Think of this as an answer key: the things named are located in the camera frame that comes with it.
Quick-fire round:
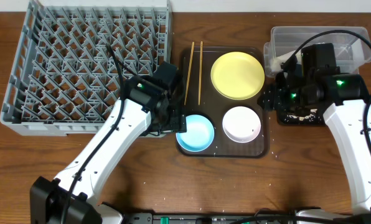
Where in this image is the dark brown serving tray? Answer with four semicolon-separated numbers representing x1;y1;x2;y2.
176;46;270;159

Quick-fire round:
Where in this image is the grey plastic dish rack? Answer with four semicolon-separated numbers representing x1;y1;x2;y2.
0;1;172;136

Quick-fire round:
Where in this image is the rice food waste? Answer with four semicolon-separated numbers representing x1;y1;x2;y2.
284;109;317;122

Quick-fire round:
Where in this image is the left wooden chopstick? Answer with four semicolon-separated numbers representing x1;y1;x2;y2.
184;41;195;106

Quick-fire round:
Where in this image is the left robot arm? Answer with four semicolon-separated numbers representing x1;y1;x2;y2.
30;62;186;223

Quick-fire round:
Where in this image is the right wooden chopstick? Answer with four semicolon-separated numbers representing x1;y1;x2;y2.
198;41;204;105

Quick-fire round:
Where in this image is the wooden chopstick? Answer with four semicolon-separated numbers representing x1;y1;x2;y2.
184;41;195;106
198;41;204;105

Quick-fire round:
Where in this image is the pink white bowl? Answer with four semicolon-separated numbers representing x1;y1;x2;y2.
222;106;261;143

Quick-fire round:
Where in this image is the blue bowl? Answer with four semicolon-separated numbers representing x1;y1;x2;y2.
176;114;215;152

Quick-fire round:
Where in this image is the yellow round plate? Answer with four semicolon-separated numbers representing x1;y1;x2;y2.
210;52;265;100

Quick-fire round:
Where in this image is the black waste tray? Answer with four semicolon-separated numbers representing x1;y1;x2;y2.
274;72;364;127

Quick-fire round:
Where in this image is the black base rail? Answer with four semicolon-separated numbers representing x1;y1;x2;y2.
122;207;350;224

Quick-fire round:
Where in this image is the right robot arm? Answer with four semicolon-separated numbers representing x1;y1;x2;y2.
259;44;371;223

